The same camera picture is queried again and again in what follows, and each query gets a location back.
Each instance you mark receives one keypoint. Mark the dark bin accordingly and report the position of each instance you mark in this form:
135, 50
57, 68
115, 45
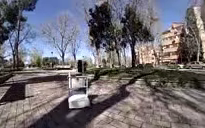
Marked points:
80, 66

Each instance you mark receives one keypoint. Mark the small white delivery robot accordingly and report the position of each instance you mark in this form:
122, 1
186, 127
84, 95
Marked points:
78, 97

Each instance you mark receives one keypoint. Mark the bare tree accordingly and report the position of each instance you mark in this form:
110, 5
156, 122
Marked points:
62, 50

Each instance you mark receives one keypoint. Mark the group of dark trees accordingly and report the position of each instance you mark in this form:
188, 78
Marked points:
133, 33

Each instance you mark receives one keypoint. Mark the grass patch with shrubs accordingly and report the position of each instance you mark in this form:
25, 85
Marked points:
163, 76

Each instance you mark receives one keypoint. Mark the brick paved path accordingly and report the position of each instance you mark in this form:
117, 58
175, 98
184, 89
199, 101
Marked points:
40, 100

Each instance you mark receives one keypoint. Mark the brick apartment building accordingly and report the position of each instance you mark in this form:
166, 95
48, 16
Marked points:
171, 43

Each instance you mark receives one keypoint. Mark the dark leafy trees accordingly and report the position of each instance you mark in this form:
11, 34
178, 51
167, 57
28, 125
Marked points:
15, 40

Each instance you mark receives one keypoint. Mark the car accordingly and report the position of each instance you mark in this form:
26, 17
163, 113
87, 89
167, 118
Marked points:
196, 65

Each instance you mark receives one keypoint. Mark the low hedge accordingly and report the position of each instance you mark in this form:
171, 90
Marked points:
1, 78

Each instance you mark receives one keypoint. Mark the tall pale building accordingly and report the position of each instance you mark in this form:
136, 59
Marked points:
203, 26

